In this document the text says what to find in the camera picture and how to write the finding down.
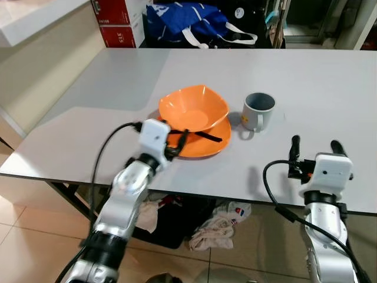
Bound orange plastic plate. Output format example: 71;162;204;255
156;117;232;159

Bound thin black utensil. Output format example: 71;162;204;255
168;130;223;143

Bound orange plastic bowl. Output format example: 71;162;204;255
158;84;230;133

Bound grey mug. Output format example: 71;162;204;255
240;93;276;133

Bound beige crumpled cloth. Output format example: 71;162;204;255
137;198;164;235

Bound white packet red blue print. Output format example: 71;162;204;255
215;200;253;220

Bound black floor bag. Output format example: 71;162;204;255
133;195;216;249

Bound pink crumpled cloth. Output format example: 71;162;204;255
188;213;236;253

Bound red cardboard box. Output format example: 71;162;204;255
99;25;145;49
91;0;148;26

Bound white framed doorway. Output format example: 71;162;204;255
283;0;377;51

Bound black bag white round label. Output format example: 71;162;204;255
203;0;286;49

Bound white high counter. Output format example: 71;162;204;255
0;0;92;48

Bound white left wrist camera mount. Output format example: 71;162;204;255
137;119;172;157

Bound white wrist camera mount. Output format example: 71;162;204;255
299;153;354;201
137;119;172;157

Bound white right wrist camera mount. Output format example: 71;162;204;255
299;153;354;201

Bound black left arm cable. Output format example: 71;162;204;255
56;121;144;283

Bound blue bag white straps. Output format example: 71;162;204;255
145;2;259;49

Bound dark metal table frame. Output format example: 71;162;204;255
46;180;98;223

